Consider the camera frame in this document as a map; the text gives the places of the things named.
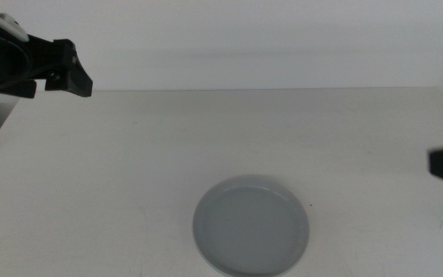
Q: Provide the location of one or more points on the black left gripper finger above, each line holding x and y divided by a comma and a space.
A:
73, 79
10, 88

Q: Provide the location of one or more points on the grey shallow bowl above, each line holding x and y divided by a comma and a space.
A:
250, 231

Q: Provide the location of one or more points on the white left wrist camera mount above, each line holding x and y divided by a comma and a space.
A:
8, 27

